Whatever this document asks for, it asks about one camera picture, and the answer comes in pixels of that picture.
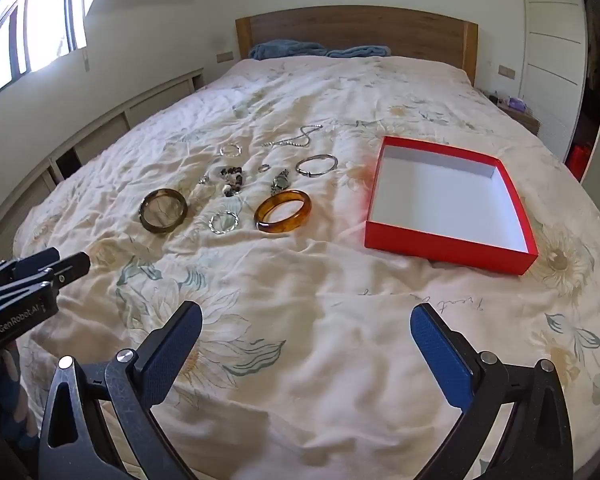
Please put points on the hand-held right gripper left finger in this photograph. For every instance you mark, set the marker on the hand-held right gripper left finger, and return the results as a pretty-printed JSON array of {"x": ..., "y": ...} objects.
[{"x": 175, "y": 345}]

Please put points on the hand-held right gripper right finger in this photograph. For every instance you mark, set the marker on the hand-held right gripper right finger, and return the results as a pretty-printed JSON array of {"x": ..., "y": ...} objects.
[{"x": 442, "y": 355}]

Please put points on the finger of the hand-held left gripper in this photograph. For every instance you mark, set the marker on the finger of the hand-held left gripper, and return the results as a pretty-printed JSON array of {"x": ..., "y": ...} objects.
[
  {"x": 72, "y": 267},
  {"x": 35, "y": 262}
]

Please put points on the dark olive bangle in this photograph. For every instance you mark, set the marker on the dark olive bangle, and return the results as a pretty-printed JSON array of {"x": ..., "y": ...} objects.
[{"x": 160, "y": 227}]

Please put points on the small silver trinket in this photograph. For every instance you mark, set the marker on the small silver trinket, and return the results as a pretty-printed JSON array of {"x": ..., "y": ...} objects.
[{"x": 204, "y": 180}]

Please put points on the red cardboard box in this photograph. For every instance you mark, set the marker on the red cardboard box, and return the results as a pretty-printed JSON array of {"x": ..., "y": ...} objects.
[{"x": 440, "y": 195}]

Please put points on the amber bangle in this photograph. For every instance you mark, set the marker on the amber bangle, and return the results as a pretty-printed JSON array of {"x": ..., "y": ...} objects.
[{"x": 303, "y": 212}]

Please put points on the thin silver bangle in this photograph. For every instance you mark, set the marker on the thin silver bangle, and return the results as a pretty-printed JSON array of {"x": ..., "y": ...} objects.
[{"x": 307, "y": 173}]

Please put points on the person's left hand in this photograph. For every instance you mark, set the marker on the person's left hand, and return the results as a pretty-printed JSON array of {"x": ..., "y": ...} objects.
[{"x": 14, "y": 377}]

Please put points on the floral bed quilt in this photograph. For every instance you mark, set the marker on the floral bed quilt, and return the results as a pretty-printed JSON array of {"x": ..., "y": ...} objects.
[{"x": 305, "y": 285}]

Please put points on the red container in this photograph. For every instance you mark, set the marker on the red container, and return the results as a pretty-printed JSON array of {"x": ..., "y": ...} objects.
[{"x": 577, "y": 162}]

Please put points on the window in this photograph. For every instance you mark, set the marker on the window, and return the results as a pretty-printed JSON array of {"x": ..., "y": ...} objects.
[{"x": 40, "y": 25}]

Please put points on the wooden nightstand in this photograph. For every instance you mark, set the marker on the wooden nightstand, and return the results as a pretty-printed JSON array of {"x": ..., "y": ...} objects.
[{"x": 522, "y": 117}]

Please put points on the purple packet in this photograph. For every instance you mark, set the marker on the purple packet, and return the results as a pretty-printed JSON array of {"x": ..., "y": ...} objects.
[{"x": 517, "y": 104}]

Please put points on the white wardrobe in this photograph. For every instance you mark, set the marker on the white wardrobe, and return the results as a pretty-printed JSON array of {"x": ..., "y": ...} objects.
[{"x": 550, "y": 60}]

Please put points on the wooden headboard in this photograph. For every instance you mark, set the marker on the wooden headboard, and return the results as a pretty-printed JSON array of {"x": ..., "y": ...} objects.
[{"x": 355, "y": 27}]

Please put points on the low beige wall cabinet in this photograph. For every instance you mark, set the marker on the low beige wall cabinet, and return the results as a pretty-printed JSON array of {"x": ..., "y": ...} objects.
[{"x": 145, "y": 105}]

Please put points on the wall outlet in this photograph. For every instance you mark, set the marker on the wall outlet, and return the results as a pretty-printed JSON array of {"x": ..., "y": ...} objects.
[
  {"x": 506, "y": 71},
  {"x": 225, "y": 56}
]

